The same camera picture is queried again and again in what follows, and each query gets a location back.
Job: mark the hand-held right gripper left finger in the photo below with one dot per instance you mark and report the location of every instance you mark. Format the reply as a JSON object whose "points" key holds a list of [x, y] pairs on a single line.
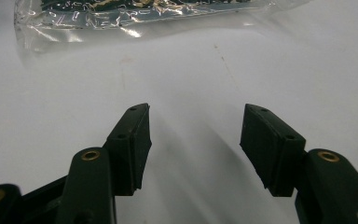
{"points": [[127, 149]]}

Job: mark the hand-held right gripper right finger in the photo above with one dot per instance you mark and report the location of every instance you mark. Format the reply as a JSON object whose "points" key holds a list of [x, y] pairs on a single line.
{"points": [[273, 146]]}

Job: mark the clear plastic bag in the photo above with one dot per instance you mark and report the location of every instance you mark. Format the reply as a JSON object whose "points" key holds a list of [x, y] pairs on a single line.
{"points": [[112, 21]]}

